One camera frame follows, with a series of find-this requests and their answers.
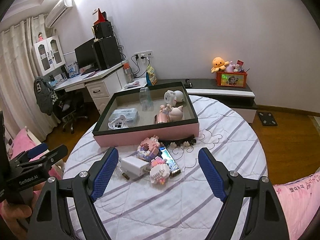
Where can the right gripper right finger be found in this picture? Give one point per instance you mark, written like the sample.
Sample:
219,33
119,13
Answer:
215,173

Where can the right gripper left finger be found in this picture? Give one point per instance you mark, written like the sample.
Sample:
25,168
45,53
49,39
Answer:
101,172

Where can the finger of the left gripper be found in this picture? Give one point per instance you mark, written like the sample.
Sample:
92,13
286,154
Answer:
45,162
37,150

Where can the white power adapter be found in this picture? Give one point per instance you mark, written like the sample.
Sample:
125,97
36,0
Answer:
133,168

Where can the blue gold rectangular pack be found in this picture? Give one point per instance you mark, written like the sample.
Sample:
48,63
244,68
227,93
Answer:
165,155

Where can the clear dental flosser box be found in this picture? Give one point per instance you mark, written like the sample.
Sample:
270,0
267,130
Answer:
131,115

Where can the baby doll figure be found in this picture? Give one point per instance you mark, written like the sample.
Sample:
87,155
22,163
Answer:
174,113

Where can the round clear teal container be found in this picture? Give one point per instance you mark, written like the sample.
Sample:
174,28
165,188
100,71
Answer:
145,99

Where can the white round head doll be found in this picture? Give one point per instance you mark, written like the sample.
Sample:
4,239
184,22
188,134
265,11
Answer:
173,97

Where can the person's left hand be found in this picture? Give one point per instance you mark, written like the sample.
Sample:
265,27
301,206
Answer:
12,213

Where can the white cup in box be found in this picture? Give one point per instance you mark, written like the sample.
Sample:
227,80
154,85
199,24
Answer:
118,123

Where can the beige curtain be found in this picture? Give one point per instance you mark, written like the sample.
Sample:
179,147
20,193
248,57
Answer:
18,72

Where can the pink brick block figure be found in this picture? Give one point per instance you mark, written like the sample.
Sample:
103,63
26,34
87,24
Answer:
148,149

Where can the dark hanging jacket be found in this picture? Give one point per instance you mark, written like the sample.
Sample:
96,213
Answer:
45,95

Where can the white pink brick figure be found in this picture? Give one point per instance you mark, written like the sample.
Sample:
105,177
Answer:
159,171

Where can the black office chair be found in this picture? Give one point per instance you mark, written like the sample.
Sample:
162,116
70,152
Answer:
68,108

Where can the white striped tablecloth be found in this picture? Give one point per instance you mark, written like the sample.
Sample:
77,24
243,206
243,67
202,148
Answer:
184,207

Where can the pink storage box black rim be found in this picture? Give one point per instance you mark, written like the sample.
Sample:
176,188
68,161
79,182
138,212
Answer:
146,125

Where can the black floor scale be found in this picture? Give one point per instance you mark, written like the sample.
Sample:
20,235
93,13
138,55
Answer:
267,119

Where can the rose gold metal cup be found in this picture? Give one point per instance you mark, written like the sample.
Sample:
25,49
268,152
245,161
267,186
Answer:
161,118

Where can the low black white cabinet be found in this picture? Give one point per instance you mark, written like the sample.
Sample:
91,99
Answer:
240,100

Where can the white computer desk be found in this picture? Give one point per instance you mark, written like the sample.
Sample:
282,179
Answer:
100,85

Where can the pink bed cover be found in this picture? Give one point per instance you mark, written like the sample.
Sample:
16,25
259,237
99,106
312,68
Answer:
299,200

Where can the white glass door cabinet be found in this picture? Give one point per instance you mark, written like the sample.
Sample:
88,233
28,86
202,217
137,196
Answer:
49,55

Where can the orange cap water bottle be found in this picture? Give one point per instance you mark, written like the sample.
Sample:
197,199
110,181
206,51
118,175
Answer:
128,73

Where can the red toy storage box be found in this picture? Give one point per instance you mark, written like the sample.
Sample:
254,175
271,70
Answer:
234,79

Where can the snack bag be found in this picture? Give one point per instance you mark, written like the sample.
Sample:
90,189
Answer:
151,76

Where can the black computer monitor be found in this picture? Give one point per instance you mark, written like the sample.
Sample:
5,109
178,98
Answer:
85,54

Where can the pink plush toy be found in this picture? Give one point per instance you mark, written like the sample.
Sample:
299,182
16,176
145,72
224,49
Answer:
229,67

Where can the orange octopus plush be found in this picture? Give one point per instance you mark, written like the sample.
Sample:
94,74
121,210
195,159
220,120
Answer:
219,64

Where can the black computer tower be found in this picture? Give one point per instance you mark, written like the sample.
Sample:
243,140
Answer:
106,52

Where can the black speaker box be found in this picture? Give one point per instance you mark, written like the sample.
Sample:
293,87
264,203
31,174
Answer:
103,30

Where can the white air conditioner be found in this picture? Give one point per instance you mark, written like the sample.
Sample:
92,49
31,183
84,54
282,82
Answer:
57,12

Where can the white wall power strip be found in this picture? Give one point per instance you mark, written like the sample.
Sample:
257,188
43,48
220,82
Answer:
143,55

